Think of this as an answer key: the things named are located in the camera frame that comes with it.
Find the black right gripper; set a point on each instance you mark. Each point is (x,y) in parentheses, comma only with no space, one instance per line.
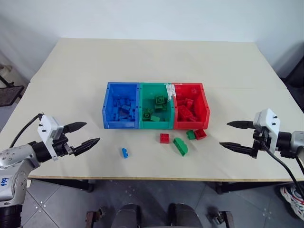
(259,140)

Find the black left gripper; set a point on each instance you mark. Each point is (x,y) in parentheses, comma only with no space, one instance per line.
(60,147)

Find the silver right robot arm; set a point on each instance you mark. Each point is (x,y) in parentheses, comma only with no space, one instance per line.
(297,142)

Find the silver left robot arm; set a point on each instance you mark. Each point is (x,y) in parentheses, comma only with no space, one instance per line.
(14,154)

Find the blue plastic bin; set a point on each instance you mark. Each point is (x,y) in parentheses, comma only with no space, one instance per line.
(109,107)

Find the red plastic bin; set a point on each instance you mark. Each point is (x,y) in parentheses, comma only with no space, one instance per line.
(202,107)

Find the small blue toy brick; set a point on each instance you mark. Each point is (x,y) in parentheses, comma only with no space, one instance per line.
(126,153)

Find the small green toy brick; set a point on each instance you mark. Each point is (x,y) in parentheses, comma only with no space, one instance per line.
(190,135)

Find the long arched green brick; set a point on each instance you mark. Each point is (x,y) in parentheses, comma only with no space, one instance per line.
(181,147)

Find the square red toy brick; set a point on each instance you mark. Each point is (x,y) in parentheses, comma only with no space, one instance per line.
(164,138)

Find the flat green toy brick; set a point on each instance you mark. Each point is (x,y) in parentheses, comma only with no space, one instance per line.
(155,118)

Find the green plastic bin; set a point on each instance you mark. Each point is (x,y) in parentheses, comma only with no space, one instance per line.
(146,95)

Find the black metal stand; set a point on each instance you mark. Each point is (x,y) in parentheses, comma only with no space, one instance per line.
(10,95)

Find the white paper label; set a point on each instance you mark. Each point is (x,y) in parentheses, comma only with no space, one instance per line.
(169,91)

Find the rusty caster foot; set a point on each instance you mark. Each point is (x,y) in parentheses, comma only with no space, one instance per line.
(222,218)
(93,217)

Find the white patterned sneaker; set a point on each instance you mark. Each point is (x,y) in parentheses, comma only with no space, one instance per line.
(293,199)

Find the square green toy brick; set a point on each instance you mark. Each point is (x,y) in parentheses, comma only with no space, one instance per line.
(159,99)

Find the dark rounded shape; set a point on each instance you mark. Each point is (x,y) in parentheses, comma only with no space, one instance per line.
(128,216)
(184,216)

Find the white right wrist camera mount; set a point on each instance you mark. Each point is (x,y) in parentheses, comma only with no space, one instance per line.
(268,121)

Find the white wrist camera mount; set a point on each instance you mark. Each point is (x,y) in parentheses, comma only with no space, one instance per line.
(268,121)
(47,126)

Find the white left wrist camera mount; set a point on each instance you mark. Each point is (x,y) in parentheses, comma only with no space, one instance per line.
(47,126)

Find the black table frame bar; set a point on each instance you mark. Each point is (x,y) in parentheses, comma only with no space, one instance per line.
(66,184)
(249,187)

